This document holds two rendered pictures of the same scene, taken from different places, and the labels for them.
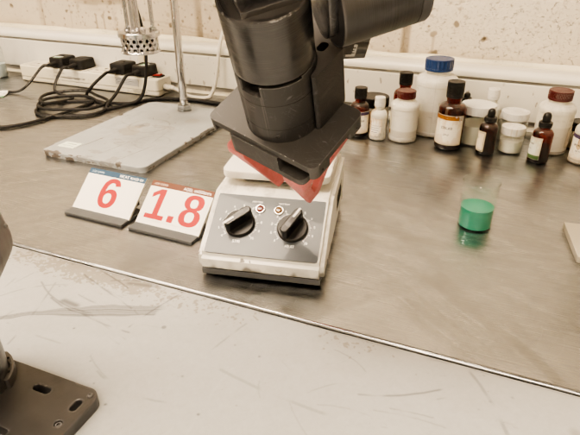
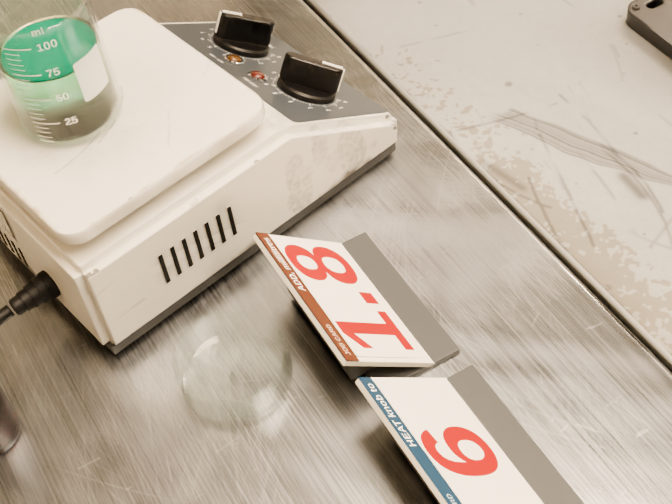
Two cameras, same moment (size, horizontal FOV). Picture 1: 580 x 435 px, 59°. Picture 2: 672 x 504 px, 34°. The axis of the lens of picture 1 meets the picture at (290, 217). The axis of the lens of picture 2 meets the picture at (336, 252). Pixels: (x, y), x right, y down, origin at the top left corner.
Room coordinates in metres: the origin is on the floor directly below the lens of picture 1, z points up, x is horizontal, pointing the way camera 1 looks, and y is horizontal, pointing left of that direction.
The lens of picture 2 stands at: (0.79, 0.36, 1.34)
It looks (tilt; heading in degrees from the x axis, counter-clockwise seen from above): 50 degrees down; 224
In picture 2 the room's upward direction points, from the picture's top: 8 degrees counter-clockwise
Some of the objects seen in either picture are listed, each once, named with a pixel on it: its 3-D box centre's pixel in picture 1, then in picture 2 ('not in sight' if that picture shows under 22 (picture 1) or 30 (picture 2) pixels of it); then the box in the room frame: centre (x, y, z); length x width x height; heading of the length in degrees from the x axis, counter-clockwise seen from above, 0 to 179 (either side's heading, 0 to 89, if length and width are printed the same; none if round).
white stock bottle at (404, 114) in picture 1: (404, 115); not in sight; (0.85, -0.19, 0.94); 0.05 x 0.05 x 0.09
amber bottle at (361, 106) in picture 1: (359, 110); not in sight; (0.88, -0.12, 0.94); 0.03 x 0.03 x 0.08
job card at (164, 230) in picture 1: (172, 211); (355, 293); (0.55, 0.14, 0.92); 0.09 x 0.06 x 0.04; 67
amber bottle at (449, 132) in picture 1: (451, 114); not in sight; (0.82, -0.26, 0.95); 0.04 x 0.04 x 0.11
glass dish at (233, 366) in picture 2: (204, 195); (233, 365); (0.61, 0.11, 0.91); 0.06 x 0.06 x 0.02
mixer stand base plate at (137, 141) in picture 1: (148, 130); not in sight; (0.88, 0.25, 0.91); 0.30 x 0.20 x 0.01; 158
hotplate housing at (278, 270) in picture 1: (280, 200); (164, 151); (0.54, 0.01, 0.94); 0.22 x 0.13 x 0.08; 169
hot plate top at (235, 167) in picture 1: (285, 157); (103, 115); (0.56, 0.01, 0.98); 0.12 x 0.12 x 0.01; 79
